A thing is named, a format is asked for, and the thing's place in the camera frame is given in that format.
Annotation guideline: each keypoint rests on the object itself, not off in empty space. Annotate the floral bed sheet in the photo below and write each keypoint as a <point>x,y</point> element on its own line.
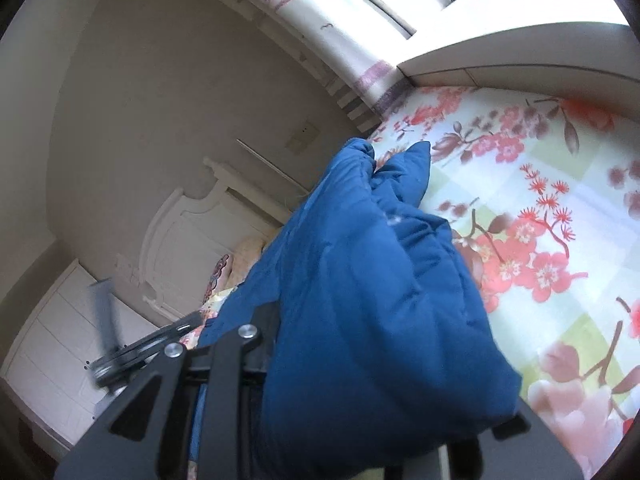
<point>525,185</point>

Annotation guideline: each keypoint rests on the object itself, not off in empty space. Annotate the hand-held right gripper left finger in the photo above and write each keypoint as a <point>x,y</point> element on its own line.
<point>225,360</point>

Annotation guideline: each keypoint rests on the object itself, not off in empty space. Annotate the thin white wall rail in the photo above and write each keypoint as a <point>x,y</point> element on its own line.
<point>272,165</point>

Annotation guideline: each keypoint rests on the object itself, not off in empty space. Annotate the white nightstand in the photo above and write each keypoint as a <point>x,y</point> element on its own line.
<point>50,350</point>

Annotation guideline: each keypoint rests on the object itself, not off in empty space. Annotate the patterned pillow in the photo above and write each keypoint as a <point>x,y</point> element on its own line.
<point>221,272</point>

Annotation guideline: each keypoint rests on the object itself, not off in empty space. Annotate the white window ledge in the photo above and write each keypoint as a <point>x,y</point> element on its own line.
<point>500,60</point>

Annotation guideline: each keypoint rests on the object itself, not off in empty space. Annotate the blue puffer jacket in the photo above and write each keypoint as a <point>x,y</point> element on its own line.
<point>360,320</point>

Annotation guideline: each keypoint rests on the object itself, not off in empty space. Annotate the beige pillow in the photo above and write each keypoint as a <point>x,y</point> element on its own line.
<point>247,260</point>

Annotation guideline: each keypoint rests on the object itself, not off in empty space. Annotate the purple patterned curtain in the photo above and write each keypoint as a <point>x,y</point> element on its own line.
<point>325,20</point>

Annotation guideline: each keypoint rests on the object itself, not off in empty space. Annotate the white radiator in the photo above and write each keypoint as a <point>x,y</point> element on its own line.
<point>352,105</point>

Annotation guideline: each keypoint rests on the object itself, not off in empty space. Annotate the white headboard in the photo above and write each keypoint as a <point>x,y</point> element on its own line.
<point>200,240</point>

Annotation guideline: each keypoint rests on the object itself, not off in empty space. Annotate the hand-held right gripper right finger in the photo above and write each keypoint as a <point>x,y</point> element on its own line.
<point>525,450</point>

